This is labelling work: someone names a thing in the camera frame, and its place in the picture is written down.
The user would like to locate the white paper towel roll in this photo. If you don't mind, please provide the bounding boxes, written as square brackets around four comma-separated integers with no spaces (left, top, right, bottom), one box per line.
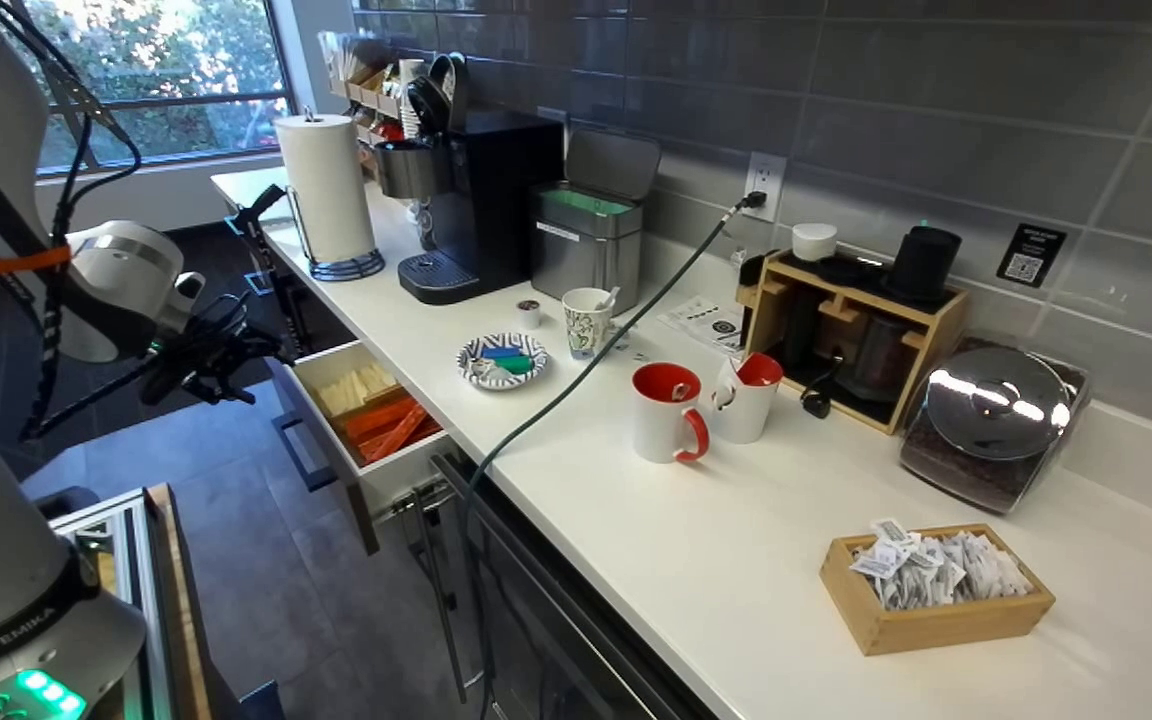
[277,116,384,286]

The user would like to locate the black power cable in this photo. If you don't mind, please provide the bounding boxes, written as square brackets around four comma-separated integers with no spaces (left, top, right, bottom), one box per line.
[451,188,772,720]

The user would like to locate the drawer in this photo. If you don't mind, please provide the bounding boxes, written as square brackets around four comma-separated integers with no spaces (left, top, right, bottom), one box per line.
[286,339,451,551]

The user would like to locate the steel pod container box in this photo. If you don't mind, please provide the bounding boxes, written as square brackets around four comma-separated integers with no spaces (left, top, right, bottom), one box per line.
[533,131,662,307]

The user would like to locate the aluminium frame cart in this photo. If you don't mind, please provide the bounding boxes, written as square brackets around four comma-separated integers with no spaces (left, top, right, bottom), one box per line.
[51,484,219,720]

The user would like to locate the white wall outlet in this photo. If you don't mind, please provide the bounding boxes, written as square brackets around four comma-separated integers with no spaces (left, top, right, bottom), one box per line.
[745,153,787,221]

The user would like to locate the black cylinder jar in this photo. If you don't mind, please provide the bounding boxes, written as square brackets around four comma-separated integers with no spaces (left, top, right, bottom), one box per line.
[890,223,960,307]

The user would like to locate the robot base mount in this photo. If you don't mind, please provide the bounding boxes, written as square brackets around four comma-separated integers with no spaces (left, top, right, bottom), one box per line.
[0,462,148,718]

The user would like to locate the white mug red interior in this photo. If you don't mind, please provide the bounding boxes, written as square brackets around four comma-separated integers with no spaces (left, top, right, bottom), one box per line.
[711,354,785,446]

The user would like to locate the wooden box of sachets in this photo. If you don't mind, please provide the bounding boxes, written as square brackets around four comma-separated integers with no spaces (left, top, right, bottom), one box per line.
[819,522,1056,655]

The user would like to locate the patterned paper cup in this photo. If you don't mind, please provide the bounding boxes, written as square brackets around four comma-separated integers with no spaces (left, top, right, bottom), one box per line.
[561,289,615,362]

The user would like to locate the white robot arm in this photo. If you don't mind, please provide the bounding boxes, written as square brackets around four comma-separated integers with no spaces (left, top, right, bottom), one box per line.
[0,0,282,439]

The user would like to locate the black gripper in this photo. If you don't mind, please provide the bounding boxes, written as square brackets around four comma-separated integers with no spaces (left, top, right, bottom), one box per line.
[142,297,282,405]

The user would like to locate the red and white mug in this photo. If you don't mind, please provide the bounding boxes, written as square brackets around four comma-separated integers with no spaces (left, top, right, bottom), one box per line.
[632,362,711,466]

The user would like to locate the wooden organizer rack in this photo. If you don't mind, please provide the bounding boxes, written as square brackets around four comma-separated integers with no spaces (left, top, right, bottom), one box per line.
[737,254,967,432]

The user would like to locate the small creamer cup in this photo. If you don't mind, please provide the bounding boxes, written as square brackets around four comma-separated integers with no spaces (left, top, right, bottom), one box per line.
[517,300,543,329]

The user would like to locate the round steel kitchen scale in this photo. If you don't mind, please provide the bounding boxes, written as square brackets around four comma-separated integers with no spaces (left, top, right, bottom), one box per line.
[901,339,1085,518]

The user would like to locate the blue patterned paper plate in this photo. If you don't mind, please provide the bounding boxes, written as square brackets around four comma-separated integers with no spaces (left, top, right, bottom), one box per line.
[456,332,549,393]

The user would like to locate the black Keurig coffee maker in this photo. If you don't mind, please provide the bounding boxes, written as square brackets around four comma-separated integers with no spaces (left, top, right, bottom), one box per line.
[376,58,565,303]

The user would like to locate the small white cup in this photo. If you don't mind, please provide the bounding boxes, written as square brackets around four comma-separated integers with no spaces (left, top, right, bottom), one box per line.
[792,223,837,264]

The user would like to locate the small black wall sign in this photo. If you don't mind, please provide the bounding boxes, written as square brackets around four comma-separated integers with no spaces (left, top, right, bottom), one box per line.
[996,223,1067,289]

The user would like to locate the orange packets in drawer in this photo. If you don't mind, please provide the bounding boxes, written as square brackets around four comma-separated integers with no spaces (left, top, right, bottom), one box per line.
[338,395,436,466]

